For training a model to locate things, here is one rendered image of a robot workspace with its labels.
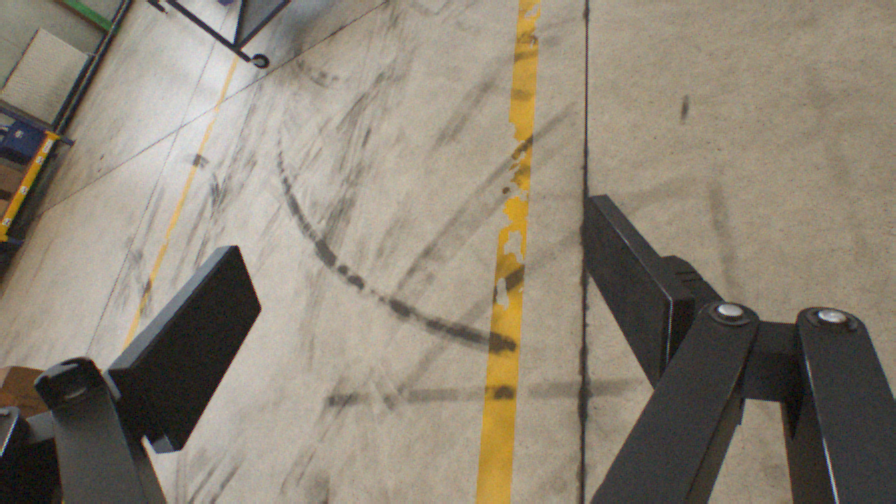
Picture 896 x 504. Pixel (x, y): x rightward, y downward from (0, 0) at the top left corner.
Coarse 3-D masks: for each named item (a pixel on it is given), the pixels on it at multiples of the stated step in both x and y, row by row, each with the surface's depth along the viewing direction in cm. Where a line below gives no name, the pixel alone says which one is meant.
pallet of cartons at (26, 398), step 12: (0, 372) 250; (12, 372) 243; (24, 372) 247; (36, 372) 251; (0, 384) 241; (12, 384) 242; (24, 384) 246; (0, 396) 238; (12, 396) 241; (24, 396) 245; (36, 396) 249; (24, 408) 244; (36, 408) 247; (48, 408) 251
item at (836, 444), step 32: (800, 320) 11; (832, 320) 10; (800, 352) 10; (832, 352) 10; (864, 352) 10; (832, 384) 9; (864, 384) 9; (800, 416) 10; (832, 416) 8; (864, 416) 8; (800, 448) 9; (832, 448) 8; (864, 448) 8; (800, 480) 9; (832, 480) 7; (864, 480) 7
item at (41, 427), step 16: (112, 384) 13; (48, 416) 12; (128, 416) 13; (32, 432) 12; (48, 432) 12; (32, 448) 11; (48, 448) 12; (16, 464) 11; (32, 464) 12; (48, 464) 12; (16, 480) 12; (32, 480) 12; (48, 480) 12; (16, 496) 12
